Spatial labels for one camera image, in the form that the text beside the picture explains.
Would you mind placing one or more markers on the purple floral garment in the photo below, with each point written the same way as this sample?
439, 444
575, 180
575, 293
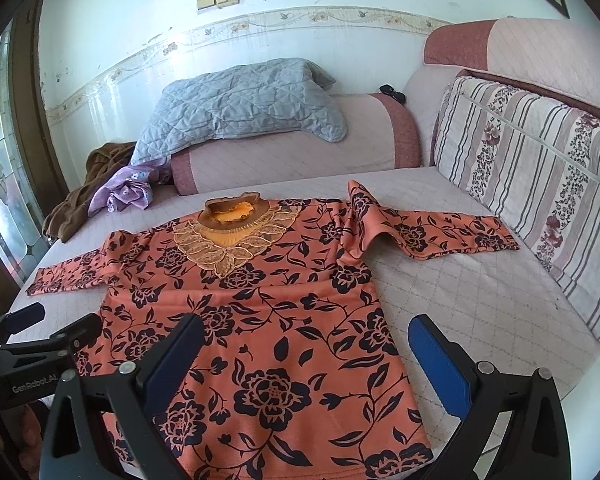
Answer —
130, 186

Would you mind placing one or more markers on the stained glass wooden door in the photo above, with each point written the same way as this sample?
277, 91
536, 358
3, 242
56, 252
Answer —
31, 182

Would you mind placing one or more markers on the orange floral black-print blouse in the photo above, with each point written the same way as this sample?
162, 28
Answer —
298, 375

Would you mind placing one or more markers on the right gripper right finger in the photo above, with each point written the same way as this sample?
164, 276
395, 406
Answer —
535, 443

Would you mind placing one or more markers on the black sunglasses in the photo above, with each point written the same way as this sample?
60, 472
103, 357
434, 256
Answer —
388, 90

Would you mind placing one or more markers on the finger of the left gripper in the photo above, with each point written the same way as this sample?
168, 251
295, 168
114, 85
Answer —
79, 334
17, 321

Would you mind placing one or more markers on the pink quilted sofa bed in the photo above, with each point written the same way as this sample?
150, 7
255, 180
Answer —
503, 304

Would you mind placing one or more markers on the grey quilted blanket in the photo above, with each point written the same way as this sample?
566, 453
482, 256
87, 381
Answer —
280, 95

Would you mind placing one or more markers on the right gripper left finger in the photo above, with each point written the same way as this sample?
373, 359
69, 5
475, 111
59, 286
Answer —
76, 444

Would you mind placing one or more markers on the brown garment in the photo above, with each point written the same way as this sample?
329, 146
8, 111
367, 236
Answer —
70, 215

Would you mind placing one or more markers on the striped floral pillow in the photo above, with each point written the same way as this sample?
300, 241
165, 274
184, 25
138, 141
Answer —
534, 162

